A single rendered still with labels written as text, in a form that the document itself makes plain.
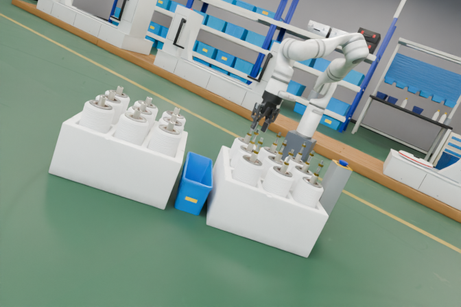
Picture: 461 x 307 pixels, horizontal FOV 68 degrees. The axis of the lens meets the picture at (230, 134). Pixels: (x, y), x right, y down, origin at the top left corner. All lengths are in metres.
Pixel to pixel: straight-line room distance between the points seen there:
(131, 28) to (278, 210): 3.62
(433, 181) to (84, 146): 2.84
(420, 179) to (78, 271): 2.91
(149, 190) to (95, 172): 0.18
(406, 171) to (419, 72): 4.17
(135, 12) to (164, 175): 3.50
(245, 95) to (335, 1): 6.92
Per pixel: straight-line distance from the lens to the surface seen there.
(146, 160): 1.15
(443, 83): 7.34
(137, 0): 4.52
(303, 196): 1.26
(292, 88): 6.13
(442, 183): 3.38
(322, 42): 1.34
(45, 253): 0.93
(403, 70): 7.30
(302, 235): 1.29
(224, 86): 3.65
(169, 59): 4.02
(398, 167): 3.34
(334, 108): 6.00
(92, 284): 0.88
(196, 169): 1.49
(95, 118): 1.18
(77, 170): 1.22
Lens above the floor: 0.58
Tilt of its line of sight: 13 degrees down
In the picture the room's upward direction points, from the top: 22 degrees clockwise
